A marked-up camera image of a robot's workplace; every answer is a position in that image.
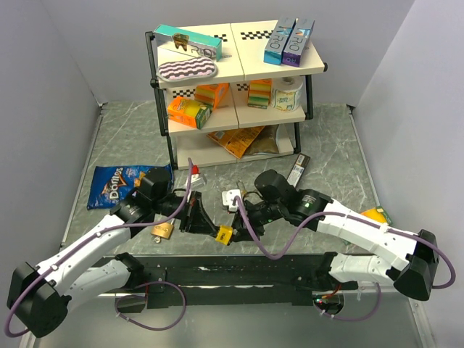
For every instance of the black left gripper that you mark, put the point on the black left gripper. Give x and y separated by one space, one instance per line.
197 220

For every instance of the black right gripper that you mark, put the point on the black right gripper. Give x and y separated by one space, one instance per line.
240 233

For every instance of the small brass padlock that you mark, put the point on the small brass padlock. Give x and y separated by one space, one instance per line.
241 186

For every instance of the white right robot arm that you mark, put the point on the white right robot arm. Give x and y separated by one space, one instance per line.
408 261

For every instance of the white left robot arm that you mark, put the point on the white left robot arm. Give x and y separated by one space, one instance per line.
41 296

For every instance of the large brass padlock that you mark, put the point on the large brass padlock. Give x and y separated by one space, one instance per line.
163 231

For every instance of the orange snack packet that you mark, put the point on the orange snack packet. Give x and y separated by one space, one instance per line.
235 141

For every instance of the brown seed bag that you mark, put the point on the brown seed bag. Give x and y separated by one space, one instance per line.
265 142

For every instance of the blue Doritos chip bag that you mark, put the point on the blue Doritos chip bag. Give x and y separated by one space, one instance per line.
111 184

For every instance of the orange sponge box front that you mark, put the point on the orange sponge box front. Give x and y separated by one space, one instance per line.
189 112

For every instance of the orange sponge box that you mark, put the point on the orange sponge box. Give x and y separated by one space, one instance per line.
212 94
189 112

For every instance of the beige three-tier shelf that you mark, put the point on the beige three-tier shelf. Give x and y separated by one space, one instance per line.
241 62

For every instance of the orange sponge box rear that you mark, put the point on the orange sponge box rear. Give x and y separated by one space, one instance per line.
212 94

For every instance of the orange sponge pack on table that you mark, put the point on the orange sponge pack on table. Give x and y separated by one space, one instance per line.
378 214

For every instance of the colourful sponge stack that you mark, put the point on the colourful sponge stack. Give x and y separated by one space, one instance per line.
259 93

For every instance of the toilet paper roll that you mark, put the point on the toilet paper roll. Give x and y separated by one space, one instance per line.
286 93

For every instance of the blue toothpaste box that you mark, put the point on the blue toothpaste box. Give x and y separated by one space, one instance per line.
273 53

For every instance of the teal toothpaste box lying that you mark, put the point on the teal toothpaste box lying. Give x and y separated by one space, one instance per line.
188 42

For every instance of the purple toothpaste box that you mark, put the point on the purple toothpaste box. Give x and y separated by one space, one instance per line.
297 42

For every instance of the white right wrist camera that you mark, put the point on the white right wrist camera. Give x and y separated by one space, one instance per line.
230 200

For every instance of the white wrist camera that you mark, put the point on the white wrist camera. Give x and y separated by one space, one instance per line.
230 200
197 178

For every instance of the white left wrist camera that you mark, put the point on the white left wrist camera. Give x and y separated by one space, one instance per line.
197 178

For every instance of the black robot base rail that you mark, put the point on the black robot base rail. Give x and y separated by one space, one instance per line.
236 279

